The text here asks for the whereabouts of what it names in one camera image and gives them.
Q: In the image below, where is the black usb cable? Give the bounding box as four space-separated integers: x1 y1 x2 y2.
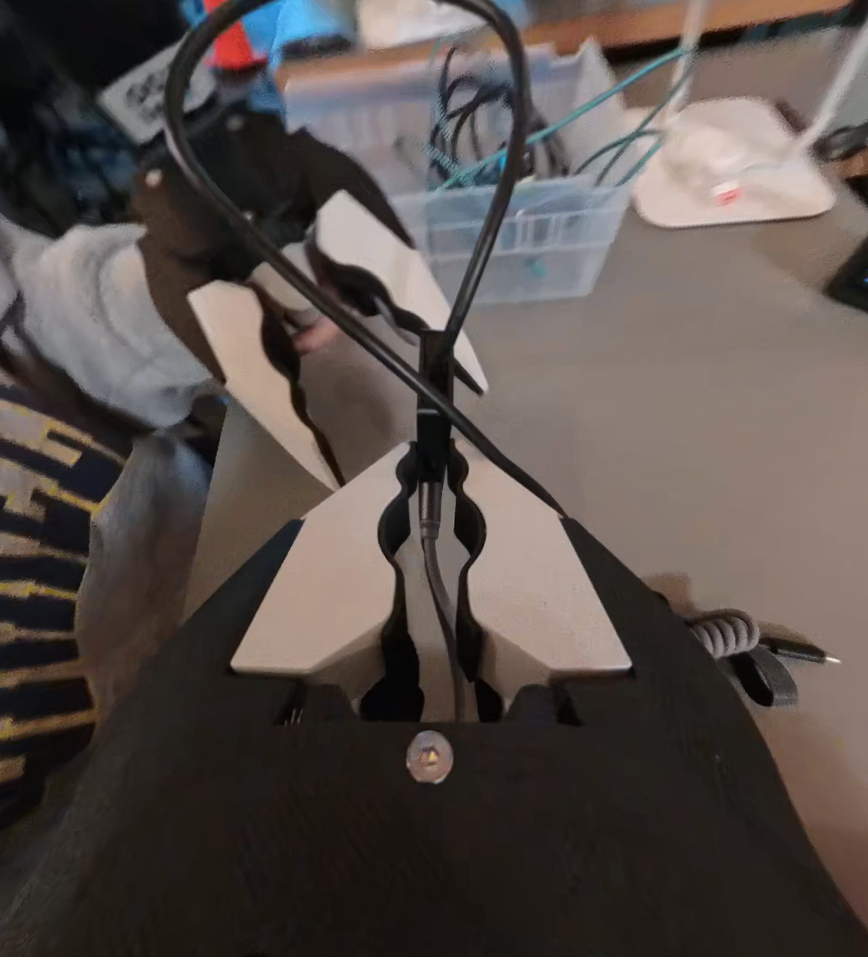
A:
163 0 566 722

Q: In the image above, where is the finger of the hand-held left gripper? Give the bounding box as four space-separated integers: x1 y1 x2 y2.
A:
186 278 347 493
303 190 489 396

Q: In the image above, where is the black cable bundle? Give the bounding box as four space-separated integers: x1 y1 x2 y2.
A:
427 45 555 188

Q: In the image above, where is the person's left hand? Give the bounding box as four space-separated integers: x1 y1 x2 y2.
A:
288 318 341 356

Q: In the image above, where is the grey cable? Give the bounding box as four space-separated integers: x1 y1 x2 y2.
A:
684 609 842 668

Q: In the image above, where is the white stand with flat base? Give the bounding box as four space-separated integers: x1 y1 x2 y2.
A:
632 0 868 229

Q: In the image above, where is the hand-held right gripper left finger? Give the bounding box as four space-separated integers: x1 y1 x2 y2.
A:
231 441 424 707

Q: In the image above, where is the clear plastic storage bin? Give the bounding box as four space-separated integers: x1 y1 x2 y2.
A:
285 37 633 304

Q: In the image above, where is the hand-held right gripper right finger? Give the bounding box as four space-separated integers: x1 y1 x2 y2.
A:
445 441 633 707

